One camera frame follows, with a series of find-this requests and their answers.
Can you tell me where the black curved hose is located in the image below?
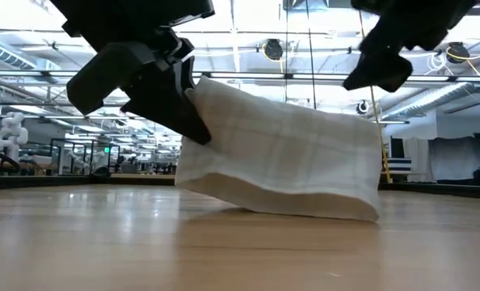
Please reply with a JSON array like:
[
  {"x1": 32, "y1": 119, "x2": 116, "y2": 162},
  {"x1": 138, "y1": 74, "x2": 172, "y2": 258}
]
[{"x1": 0, "y1": 148, "x2": 22, "y2": 175}]

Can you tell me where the yellow hanging cable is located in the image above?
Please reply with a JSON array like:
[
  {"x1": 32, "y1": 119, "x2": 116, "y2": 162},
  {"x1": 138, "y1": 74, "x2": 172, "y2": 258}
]
[{"x1": 356, "y1": 10, "x2": 393, "y2": 183}]

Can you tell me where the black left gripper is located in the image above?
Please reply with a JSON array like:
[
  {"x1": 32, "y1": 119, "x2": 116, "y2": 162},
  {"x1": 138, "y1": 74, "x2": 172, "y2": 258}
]
[{"x1": 65, "y1": 26, "x2": 213, "y2": 146}]

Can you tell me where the white humanoid robot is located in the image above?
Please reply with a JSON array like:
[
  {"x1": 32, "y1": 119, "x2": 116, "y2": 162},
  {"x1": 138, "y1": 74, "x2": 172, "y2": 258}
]
[{"x1": 0, "y1": 112, "x2": 29, "y2": 162}]

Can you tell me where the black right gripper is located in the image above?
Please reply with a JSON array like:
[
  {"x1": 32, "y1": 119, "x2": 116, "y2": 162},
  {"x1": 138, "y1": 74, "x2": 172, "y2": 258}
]
[{"x1": 343, "y1": 0, "x2": 478, "y2": 93}]

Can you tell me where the white beige plaid towel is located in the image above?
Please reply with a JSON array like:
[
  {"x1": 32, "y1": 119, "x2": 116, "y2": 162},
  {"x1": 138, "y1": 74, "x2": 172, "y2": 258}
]
[{"x1": 174, "y1": 75, "x2": 385, "y2": 222}]

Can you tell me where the blue white striped box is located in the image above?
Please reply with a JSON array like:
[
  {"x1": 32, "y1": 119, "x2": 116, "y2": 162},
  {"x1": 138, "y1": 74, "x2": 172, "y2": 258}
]
[{"x1": 387, "y1": 157, "x2": 413, "y2": 173}]

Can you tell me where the black cage frame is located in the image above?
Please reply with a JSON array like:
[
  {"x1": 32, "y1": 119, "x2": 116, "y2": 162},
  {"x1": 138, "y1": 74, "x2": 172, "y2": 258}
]
[{"x1": 49, "y1": 138, "x2": 122, "y2": 175}]

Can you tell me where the white hanging sheet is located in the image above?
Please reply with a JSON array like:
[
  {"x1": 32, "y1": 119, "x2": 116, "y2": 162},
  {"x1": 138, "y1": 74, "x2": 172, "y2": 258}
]
[{"x1": 427, "y1": 136, "x2": 480, "y2": 181}]

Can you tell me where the black reel with yellow cable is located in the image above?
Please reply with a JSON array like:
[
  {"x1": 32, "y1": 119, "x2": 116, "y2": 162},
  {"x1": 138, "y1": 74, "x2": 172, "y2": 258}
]
[
  {"x1": 444, "y1": 38, "x2": 480, "y2": 77},
  {"x1": 262, "y1": 38, "x2": 296, "y2": 64}
]

